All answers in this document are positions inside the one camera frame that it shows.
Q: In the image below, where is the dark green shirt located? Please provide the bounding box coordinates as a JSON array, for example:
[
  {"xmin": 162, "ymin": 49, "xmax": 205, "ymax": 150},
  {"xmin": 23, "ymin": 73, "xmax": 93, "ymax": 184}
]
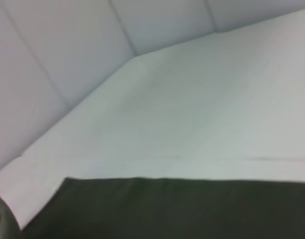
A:
[{"xmin": 0, "ymin": 176, "xmax": 305, "ymax": 239}]

